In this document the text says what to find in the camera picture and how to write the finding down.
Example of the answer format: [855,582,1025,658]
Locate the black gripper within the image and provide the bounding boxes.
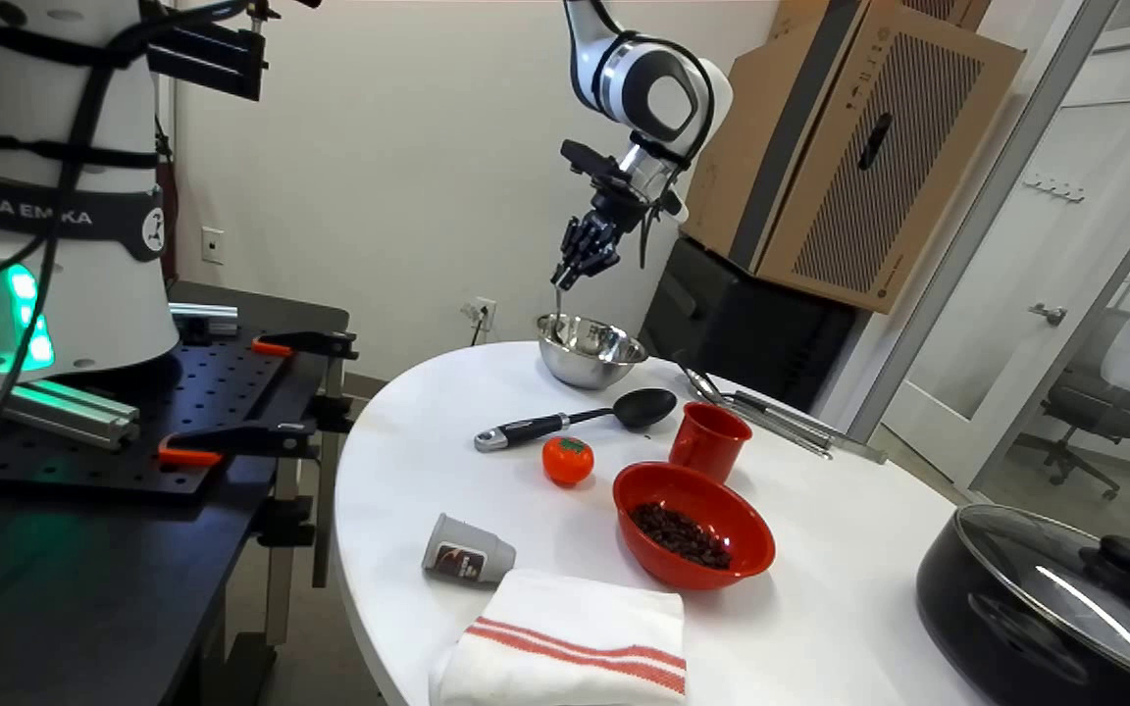
[549,177,660,295]

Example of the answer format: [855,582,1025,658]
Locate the red mug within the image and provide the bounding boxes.
[663,399,758,485]

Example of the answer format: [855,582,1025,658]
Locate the silver metal bowl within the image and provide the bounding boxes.
[532,310,650,394]

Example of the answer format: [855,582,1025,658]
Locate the orange toy tomato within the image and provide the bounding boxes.
[539,433,599,496]

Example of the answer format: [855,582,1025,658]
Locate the coffee beans in red bowl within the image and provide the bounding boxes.
[629,504,739,574]

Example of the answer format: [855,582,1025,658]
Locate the red bowl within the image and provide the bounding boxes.
[607,458,782,597]

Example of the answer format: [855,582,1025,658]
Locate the black ladle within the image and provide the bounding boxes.
[469,384,684,455]

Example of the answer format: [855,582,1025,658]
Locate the black storage case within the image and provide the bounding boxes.
[638,233,870,416]

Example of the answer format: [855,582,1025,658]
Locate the silver metal tongs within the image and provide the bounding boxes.
[698,369,889,463]

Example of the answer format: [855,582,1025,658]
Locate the brown cardboard box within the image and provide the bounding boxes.
[689,0,1026,318]

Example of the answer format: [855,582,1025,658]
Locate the black clamp with orange grip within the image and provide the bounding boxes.
[248,331,361,365]
[151,411,320,474]

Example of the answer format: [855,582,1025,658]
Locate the grey rectangular block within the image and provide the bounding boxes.
[421,509,523,591]

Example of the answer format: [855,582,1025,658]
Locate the white towel with red stripes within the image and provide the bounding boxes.
[424,565,694,706]

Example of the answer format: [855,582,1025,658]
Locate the black rectangular device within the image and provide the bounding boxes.
[146,16,269,105]

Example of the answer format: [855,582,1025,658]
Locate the black office chair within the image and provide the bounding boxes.
[1011,270,1130,504]

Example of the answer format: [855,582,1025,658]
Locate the black cooking pot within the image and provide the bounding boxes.
[914,504,1130,706]

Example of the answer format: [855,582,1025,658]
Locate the glass pot lid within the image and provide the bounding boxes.
[955,504,1130,701]

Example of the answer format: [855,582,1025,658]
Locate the black perforated work table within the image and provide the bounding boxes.
[0,292,361,706]

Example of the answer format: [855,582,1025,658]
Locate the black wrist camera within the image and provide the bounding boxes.
[558,136,625,187]

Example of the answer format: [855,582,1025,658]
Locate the metal door handle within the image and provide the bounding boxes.
[1026,297,1075,333]

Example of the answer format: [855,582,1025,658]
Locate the aluminium rail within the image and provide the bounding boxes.
[0,361,146,455]

